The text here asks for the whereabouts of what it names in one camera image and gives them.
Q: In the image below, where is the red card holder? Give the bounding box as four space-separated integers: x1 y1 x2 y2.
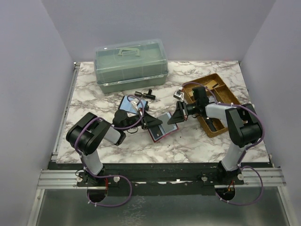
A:
148 112 179 143

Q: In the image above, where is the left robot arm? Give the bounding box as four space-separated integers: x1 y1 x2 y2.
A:
66 108 163 178

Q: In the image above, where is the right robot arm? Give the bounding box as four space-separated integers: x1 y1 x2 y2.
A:
167 86 264 183

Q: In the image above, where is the black tool in tray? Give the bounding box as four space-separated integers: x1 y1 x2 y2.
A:
203 116 219 132

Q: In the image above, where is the black T-shaped pipe fitting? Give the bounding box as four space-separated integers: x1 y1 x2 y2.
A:
134 89 156 100

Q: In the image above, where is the smartphone with blue screen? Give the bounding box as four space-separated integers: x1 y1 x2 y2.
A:
118 96 149 114

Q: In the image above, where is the brown woven tray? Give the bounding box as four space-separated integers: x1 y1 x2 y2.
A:
183 73 240 138

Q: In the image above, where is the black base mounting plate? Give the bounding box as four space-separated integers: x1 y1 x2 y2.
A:
77 163 244 196

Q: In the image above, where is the green plastic storage box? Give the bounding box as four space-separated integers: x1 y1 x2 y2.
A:
94 39 169 94

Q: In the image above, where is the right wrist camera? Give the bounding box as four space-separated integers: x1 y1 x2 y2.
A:
173 90 184 101

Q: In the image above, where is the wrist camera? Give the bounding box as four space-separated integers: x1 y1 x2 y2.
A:
130 98 140 108
173 90 184 101

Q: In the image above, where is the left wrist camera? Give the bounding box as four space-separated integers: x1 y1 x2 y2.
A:
130 98 140 108

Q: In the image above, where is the aluminium rail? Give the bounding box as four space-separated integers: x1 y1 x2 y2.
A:
38 168 286 190

